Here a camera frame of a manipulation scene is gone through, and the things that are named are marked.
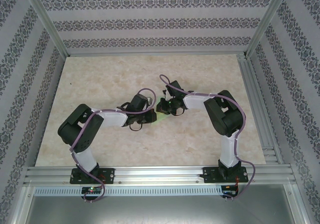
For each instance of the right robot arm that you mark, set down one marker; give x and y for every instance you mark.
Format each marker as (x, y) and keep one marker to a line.
(197, 101)

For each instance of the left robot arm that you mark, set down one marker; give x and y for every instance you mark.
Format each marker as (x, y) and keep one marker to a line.
(112, 118)

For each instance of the grey sheet metal tray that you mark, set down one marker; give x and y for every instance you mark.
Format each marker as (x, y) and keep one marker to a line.
(160, 211)

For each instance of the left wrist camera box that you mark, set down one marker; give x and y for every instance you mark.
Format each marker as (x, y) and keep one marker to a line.
(138, 103)

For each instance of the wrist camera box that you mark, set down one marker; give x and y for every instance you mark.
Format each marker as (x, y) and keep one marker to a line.
(138, 103)
(175, 88)

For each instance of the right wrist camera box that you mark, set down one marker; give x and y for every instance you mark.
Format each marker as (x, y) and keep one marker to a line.
(175, 88)

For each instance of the aluminium rear frame rail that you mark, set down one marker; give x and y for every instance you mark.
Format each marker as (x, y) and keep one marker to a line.
(155, 54)

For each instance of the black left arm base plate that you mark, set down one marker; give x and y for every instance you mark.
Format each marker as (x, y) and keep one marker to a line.
(108, 175)

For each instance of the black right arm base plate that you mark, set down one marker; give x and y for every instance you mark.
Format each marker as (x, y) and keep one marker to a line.
(208, 176)

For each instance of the aluminium side frame rail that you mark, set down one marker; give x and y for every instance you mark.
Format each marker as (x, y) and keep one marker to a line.
(260, 114)

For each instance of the aluminium right rear frame post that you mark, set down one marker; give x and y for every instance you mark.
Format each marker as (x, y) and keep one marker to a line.
(268, 19)

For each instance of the aluminium frame post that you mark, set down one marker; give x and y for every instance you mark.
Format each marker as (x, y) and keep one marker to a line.
(47, 22)
(268, 19)

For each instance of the aluminium left rear frame post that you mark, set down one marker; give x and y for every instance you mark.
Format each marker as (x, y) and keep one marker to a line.
(47, 22)

